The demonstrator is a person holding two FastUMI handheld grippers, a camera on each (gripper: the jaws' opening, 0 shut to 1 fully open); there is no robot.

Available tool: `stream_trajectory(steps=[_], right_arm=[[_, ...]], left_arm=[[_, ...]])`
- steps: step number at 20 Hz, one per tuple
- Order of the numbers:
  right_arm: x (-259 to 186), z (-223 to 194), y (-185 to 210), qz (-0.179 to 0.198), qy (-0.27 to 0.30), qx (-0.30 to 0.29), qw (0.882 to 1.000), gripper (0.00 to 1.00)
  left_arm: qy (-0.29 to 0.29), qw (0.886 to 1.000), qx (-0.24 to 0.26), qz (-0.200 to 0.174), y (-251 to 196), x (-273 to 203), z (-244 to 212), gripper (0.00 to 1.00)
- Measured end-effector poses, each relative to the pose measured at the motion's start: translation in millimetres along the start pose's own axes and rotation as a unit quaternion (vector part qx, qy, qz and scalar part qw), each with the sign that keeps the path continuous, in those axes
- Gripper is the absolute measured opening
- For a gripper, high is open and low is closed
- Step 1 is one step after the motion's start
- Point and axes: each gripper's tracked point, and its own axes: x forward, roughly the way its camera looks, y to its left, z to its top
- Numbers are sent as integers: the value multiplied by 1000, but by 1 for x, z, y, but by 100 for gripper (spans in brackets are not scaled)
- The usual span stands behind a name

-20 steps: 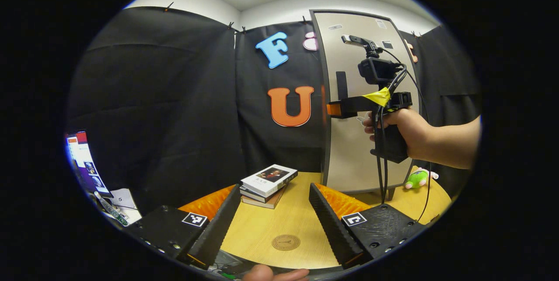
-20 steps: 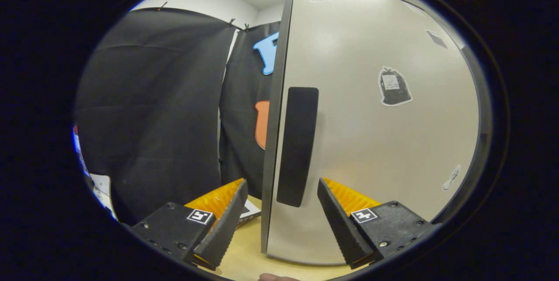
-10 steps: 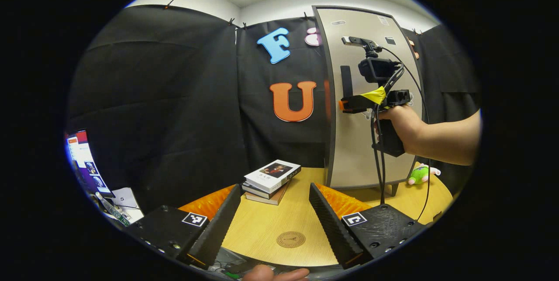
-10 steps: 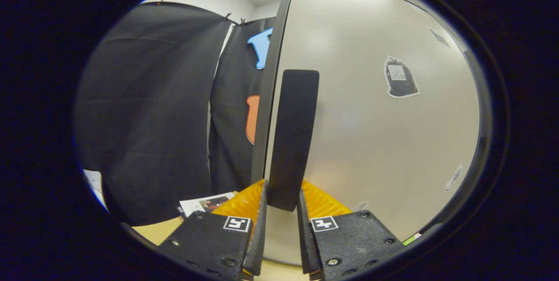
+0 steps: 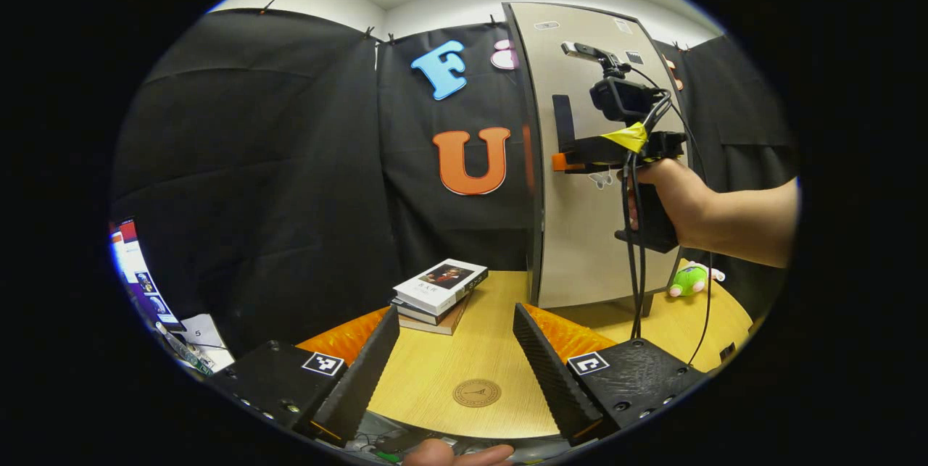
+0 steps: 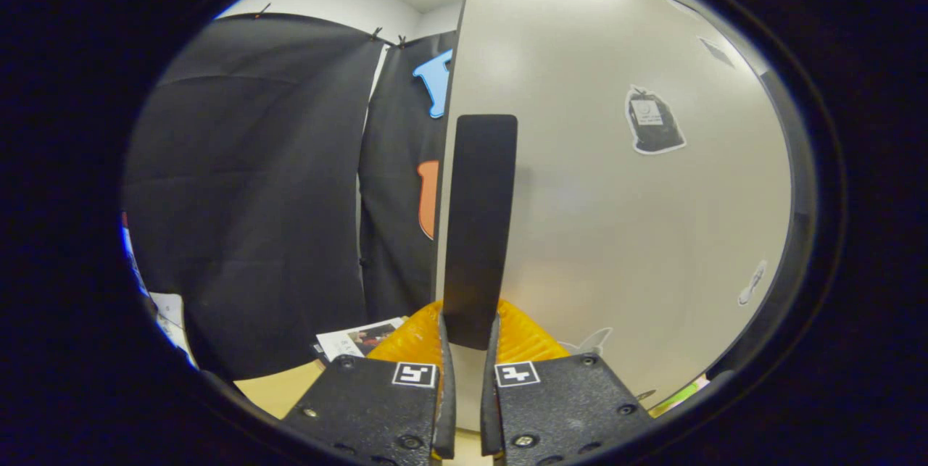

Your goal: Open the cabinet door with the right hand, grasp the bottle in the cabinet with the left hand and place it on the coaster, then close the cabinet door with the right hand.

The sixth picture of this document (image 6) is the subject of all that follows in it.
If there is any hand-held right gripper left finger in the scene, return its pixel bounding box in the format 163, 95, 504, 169
278, 299, 457, 466

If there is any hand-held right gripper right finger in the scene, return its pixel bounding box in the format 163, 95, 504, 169
479, 298, 658, 466

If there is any black cabinet door handle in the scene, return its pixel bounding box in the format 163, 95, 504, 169
442, 114, 519, 351

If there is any beige cabinet door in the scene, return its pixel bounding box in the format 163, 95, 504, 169
434, 0, 795, 432

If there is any white portrait cover book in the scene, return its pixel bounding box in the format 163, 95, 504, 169
316, 317, 408, 363

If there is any black backdrop cloth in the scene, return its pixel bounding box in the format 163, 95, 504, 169
120, 13, 457, 380

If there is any white paper sheet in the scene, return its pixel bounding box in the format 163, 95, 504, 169
149, 292, 198, 369

